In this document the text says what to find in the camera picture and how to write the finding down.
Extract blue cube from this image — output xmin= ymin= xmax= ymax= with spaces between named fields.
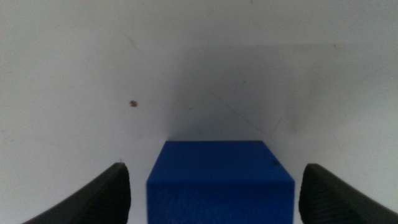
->
xmin=146 ymin=140 xmax=295 ymax=224

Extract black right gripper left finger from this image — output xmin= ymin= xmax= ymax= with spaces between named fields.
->
xmin=21 ymin=162 xmax=132 ymax=224

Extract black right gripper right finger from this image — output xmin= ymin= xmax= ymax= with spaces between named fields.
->
xmin=298 ymin=163 xmax=398 ymax=224

